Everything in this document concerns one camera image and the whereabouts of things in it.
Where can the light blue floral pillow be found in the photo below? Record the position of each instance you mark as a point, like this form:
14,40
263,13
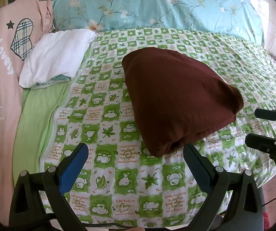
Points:
157,7

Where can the pink quilt with heart print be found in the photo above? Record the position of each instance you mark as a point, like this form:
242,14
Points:
1,81

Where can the white towel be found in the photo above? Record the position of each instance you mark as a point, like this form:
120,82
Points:
56,53

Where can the green checkered bed sheet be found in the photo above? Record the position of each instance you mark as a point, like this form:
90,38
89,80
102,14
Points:
118,173

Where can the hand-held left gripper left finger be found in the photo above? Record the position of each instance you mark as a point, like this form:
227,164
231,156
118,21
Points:
72,167

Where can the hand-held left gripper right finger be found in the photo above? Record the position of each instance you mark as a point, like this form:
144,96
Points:
199,167

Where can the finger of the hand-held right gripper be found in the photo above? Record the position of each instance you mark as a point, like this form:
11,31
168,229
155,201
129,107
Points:
270,115
263,143

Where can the plain green sheet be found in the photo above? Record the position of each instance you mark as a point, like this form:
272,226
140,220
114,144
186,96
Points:
40,110

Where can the maroon knit garment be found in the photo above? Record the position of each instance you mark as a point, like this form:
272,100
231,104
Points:
176,96

